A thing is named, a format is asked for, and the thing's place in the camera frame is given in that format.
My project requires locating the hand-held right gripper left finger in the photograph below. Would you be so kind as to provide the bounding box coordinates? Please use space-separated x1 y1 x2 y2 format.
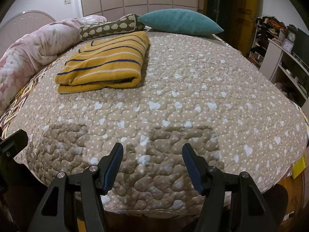
29 142 124 232

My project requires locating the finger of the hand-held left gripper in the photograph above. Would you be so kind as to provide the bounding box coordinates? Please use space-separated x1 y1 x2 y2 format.
0 129 28 168

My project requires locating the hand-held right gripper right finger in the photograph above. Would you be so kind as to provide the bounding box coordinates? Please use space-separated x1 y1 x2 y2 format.
182 143 277 232

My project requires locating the pile of clothes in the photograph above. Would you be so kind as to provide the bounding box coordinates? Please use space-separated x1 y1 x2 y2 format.
257 16 288 33

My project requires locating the patterned bed sheet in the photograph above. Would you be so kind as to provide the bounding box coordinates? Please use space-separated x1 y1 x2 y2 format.
0 66 56 126

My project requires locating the beige quilted bedspread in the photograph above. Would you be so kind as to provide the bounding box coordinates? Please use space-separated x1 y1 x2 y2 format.
0 28 309 214

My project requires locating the pink floral duvet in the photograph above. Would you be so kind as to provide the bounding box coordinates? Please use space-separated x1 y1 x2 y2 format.
0 15 108 112

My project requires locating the yellow paper item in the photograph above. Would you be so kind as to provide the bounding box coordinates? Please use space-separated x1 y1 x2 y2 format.
291 156 307 179

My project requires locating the white shelf unit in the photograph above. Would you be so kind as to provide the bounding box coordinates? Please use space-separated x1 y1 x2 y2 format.
249 16 309 107

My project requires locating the green patterned bolster pillow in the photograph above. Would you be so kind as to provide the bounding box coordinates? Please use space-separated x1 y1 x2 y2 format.
80 14 146 41

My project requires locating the teal pillow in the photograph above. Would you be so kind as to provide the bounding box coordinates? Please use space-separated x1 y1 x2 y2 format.
137 9 224 35

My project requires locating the small purple clock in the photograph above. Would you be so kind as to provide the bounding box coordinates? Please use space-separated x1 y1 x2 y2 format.
282 39 294 53

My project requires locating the wooden door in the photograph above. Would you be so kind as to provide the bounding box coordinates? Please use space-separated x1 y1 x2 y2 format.
205 0 260 61

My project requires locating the dark screen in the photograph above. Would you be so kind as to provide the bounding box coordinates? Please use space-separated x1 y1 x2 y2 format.
291 28 309 67

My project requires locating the black mantel clock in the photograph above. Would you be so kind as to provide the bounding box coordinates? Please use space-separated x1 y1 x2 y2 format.
287 24 297 43

